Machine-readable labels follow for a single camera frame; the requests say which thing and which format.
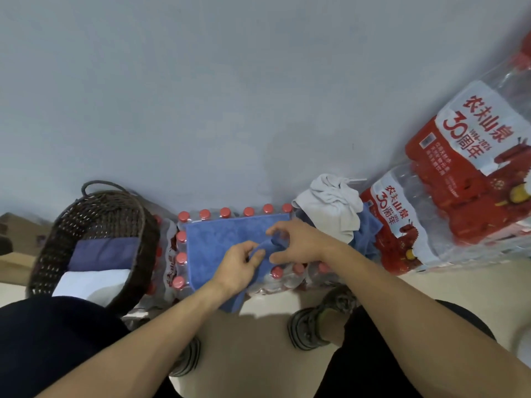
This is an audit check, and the white towel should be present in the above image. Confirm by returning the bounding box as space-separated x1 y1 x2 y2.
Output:
51 269 132 308

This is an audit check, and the cream towel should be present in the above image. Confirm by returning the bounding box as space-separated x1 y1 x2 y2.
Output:
291 174 366 245

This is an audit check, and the person's left hand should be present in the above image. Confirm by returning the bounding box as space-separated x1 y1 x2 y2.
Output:
209 240 267 300

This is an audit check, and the person's left grey shoe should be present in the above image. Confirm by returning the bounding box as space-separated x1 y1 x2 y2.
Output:
120 310 202 378

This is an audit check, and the person's left forearm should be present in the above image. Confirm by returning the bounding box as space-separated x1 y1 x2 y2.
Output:
37 281 227 398

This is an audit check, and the person's right hand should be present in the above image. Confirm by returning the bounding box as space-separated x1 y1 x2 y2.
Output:
265 219 334 266

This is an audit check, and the person's right grey shoe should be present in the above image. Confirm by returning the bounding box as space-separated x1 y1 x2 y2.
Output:
287 285 361 352

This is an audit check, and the light blue towel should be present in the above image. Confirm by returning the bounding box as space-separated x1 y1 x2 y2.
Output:
348 202 384 263
185 214 292 314

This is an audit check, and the dark blue towel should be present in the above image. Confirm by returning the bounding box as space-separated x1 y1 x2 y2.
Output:
67 237 142 273

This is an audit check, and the dark brown wicker basket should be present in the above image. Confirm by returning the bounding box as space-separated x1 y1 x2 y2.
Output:
25 180 162 318

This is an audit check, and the person's grey shoe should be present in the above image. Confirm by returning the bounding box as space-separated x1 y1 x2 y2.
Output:
120 310 202 378
287 285 361 352

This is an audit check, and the person's right forearm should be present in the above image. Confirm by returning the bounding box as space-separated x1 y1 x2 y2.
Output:
322 244 531 398

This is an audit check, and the brown paper bag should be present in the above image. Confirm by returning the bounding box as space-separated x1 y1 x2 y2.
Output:
0 212 53 287

